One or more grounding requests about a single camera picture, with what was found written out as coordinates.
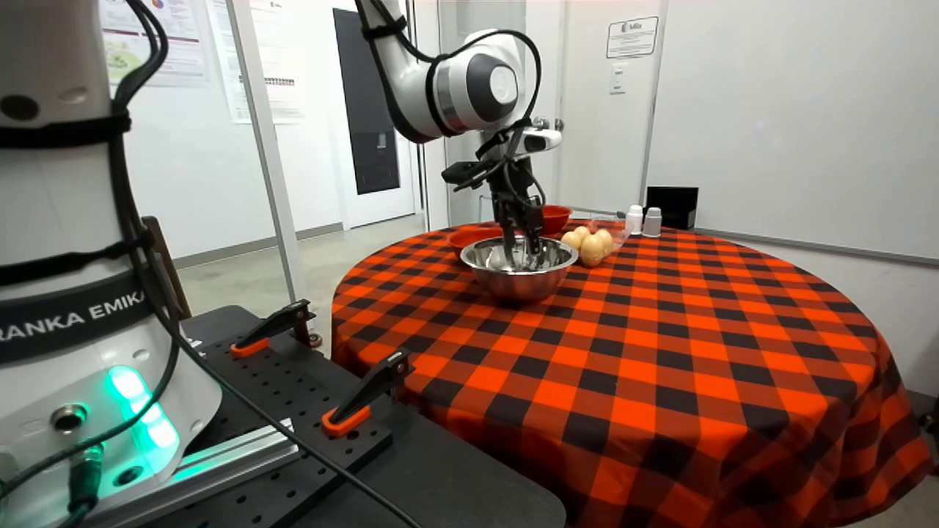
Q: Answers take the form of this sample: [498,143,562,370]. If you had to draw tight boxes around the orange black clamp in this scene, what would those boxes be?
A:
[228,300,318,361]
[321,352,410,437]

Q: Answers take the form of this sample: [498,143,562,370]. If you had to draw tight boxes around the white door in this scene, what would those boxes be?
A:
[525,0,669,212]

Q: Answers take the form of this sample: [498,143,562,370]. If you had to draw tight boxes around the wall poster papers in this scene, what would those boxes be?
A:
[99,0,212,91]

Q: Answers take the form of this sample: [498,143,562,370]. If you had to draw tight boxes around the black wall holder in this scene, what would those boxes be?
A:
[645,188,699,229]

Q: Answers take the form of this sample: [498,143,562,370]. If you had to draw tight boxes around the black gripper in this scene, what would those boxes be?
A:
[487,159,545,269]

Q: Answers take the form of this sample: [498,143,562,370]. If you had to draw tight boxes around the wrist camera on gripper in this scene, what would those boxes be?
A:
[440,121,567,194]

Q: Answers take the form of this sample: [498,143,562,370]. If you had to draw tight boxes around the dark window panel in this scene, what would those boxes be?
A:
[333,8,399,194]

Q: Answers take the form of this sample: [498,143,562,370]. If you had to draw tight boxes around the red black checkered tablecloth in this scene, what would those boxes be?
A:
[333,231,934,528]

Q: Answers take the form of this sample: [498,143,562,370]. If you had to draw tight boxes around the orange black clamp far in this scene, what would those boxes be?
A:
[228,300,318,361]

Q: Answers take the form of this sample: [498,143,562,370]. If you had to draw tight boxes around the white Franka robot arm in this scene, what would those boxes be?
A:
[0,0,234,528]

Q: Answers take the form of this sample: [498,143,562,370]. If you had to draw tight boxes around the red plastic bowl far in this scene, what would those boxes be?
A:
[542,206,570,235]

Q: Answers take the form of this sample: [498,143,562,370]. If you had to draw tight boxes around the silver metal bowl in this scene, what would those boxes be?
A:
[460,238,578,304]

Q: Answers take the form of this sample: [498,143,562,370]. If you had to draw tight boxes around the red plastic bowl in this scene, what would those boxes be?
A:
[450,223,503,253]
[542,206,570,235]

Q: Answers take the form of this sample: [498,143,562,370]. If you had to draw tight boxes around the paper sign on door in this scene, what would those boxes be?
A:
[606,15,660,58]

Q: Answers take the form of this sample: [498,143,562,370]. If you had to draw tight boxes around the aluminium frame post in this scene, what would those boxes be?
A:
[227,0,305,301]

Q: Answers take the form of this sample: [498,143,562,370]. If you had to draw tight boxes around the cream egg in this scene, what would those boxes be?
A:
[594,229,614,253]
[578,235,608,266]
[570,226,591,244]

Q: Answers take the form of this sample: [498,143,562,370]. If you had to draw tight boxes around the black perforated mounting board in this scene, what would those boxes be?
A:
[148,304,567,528]

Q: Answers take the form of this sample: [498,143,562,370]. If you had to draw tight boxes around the clear pepper shaker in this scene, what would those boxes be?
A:
[642,206,664,238]

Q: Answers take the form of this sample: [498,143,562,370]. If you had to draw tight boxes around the white salt shaker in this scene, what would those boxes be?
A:
[626,206,642,238]

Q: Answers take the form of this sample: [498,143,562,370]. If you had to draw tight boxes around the red plastic bowl near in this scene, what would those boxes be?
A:
[450,223,503,253]

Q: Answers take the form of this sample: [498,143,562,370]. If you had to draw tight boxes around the orange black clamp near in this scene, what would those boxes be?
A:
[321,352,410,437]

